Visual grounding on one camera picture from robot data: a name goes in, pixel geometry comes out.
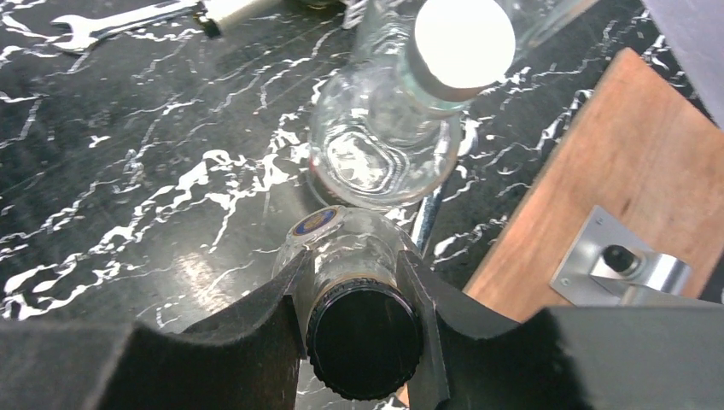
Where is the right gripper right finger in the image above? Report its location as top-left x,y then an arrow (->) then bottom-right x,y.
396,251 -> 723,409

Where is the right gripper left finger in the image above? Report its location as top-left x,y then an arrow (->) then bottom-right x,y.
1,251 -> 311,409

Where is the clear bottle copper neck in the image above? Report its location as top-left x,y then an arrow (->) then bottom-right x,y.
272,205 -> 423,401

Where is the large clear round bottle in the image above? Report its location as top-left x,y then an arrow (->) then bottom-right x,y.
307,0 -> 517,212

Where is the clear bottle white cap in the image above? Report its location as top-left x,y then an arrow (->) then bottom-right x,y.
498,0 -> 598,63

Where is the dark wine bottle right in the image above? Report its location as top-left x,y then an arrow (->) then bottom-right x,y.
193,0 -> 280,38

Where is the silver wrench right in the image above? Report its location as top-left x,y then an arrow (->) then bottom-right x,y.
410,180 -> 448,255

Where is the silver wrench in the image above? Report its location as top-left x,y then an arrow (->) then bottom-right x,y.
410,180 -> 448,255
50,1 -> 205,55

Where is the wooden board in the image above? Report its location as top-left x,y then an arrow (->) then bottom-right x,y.
460,49 -> 723,323

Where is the silver wrench left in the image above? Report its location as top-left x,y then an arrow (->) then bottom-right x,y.
50,1 -> 205,55

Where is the metal bracket on board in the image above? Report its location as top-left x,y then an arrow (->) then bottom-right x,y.
550,205 -> 692,307

